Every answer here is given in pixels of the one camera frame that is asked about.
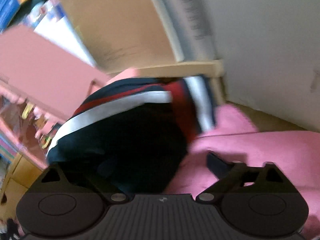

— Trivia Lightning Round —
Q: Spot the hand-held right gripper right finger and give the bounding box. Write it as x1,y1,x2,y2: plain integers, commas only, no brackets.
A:
196,152,284,202

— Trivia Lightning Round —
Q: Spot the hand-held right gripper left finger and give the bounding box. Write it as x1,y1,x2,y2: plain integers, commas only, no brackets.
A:
40,164,127,202

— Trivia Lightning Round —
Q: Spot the navy and white jacket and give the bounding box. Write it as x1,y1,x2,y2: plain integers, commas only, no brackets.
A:
46,74,217,195

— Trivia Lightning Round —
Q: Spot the pink rabbit print blanket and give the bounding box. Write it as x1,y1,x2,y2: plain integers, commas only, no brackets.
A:
107,67,320,240

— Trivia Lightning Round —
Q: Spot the wooden drawer organizer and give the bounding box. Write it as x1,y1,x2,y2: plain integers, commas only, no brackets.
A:
0,152,49,220

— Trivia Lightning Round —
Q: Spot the pink wooden toy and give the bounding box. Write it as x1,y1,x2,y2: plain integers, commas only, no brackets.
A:
0,26,112,169

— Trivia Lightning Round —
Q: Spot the beige wooden panel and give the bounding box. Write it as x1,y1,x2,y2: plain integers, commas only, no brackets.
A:
46,0,223,80

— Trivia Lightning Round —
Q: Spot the blue box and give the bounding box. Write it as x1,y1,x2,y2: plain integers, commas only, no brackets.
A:
0,0,50,33

